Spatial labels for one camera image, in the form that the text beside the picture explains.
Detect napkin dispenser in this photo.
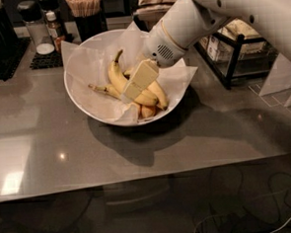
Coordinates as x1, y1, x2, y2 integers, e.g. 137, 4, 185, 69
131, 0, 177, 32

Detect white paper liner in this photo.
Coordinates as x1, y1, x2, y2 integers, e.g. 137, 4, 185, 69
59, 18, 202, 130

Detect black rubber mat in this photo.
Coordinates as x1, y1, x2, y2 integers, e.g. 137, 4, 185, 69
30, 51, 63, 70

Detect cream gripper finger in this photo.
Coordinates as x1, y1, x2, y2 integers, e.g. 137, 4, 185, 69
120, 59, 159, 103

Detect black cup of stirrers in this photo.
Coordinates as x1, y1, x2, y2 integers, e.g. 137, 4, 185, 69
65, 0, 107, 41

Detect right yellow banana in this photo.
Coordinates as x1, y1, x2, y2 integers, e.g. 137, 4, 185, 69
144, 80, 169, 111

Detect black wire rack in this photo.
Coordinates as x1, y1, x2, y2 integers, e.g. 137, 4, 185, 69
194, 33, 278, 90

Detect white bowl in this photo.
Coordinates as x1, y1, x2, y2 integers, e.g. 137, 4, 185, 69
60, 24, 190, 131

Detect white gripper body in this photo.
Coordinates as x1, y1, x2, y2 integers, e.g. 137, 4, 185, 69
142, 21, 186, 68

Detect short yellow banana end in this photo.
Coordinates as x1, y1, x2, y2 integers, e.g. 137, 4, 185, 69
141, 105, 156, 118

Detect glass sugar shaker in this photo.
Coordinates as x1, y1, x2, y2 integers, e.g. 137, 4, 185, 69
16, 0, 57, 58

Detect small sauce bottle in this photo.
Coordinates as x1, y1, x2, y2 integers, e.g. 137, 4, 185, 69
45, 12, 66, 52

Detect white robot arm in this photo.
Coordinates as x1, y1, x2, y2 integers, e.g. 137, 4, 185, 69
121, 0, 291, 103

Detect white cable on floor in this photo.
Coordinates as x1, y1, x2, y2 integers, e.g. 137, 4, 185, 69
187, 182, 291, 233

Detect large front yellow banana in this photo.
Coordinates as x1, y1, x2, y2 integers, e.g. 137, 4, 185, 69
108, 49, 159, 107

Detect black container left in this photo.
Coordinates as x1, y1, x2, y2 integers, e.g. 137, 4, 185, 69
0, 8, 31, 81

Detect packaged sandwiches on rack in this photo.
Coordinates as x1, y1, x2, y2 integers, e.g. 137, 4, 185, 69
199, 19, 260, 62

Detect lower left yellow banana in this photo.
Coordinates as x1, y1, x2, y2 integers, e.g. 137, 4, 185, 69
87, 80, 142, 118

